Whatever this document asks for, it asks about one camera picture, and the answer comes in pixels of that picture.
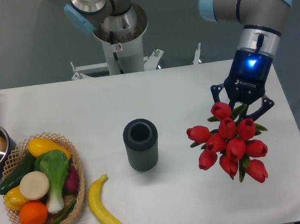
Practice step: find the purple sweet potato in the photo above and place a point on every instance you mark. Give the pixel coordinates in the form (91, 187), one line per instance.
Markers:
(72, 181)

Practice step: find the yellow squash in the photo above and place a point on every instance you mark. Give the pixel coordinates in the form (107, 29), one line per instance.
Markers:
(39, 146)

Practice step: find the red tulip bouquet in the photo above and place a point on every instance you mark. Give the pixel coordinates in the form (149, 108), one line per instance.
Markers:
(232, 144)

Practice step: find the green chili pepper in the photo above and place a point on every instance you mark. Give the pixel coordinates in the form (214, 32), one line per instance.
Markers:
(64, 213)

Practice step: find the green bok choy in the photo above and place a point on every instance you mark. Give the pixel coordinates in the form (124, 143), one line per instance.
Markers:
(54, 164)

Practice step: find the dark grey ribbed vase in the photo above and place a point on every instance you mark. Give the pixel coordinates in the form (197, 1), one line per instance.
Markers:
(140, 138)

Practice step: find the orange fruit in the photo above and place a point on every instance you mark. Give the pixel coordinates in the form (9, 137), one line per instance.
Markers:
(33, 213)

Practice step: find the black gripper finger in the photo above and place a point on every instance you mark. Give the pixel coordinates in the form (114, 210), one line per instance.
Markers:
(266, 104)
(219, 93)

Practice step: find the woven wicker basket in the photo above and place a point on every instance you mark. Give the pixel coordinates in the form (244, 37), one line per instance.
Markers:
(21, 150)

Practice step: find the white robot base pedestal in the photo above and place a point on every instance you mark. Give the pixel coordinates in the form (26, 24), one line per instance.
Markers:
(121, 58)

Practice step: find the dark green cucumber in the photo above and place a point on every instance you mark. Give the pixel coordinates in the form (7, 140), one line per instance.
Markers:
(25, 166)

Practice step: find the yellow banana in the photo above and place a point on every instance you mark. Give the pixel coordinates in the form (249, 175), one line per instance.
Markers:
(95, 203)

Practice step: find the cream round radish slice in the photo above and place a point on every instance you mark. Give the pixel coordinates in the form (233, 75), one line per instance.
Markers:
(34, 185)

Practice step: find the yellow bell pepper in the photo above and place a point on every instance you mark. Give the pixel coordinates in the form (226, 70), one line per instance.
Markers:
(14, 199)

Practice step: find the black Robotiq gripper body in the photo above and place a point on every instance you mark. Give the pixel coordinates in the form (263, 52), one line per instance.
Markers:
(247, 77)

